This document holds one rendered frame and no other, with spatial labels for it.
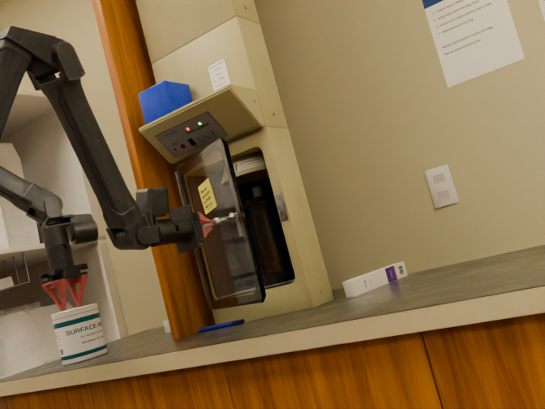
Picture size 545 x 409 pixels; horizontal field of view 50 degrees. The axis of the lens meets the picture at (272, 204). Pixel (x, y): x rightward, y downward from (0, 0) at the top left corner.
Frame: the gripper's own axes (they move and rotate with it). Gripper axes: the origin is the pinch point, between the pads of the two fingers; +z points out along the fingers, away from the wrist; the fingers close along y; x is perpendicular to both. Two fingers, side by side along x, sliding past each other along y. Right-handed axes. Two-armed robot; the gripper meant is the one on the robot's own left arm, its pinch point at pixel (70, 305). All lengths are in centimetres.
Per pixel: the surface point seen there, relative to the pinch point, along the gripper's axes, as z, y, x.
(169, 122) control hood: -39, 23, -25
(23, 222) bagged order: -39, 54, 92
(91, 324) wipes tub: 6.3, 18.8, 18.2
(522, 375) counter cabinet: 29, 6, -97
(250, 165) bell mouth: -24, 37, -36
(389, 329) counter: 18, 3, -78
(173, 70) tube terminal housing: -56, 33, -22
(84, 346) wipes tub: 11.8, 15.8, 19.2
